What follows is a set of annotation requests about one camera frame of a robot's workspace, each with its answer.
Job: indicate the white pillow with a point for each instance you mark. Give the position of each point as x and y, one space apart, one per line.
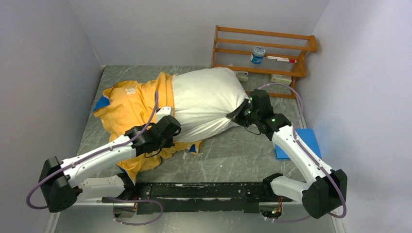
203 99

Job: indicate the red and white marker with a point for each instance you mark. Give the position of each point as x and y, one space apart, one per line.
281 59

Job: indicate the orange wooden rack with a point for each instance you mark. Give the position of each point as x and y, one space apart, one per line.
272 54

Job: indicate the blue and orange pillowcase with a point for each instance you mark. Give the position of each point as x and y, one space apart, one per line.
128 104

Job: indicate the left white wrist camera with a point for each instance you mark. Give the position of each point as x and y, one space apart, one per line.
163 112

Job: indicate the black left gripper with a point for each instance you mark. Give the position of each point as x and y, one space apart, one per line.
168 142

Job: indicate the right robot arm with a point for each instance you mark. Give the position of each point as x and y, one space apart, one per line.
324 189

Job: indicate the small white box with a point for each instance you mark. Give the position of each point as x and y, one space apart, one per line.
284 79

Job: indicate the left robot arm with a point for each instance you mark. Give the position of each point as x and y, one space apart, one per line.
64 182

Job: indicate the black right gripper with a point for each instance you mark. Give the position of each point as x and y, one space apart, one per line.
237 115

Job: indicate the blue round jar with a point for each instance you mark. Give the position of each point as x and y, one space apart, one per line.
257 55

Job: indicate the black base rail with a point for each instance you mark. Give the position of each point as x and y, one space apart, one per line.
247 197

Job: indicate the blue foam pad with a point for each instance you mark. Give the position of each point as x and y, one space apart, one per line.
308 136

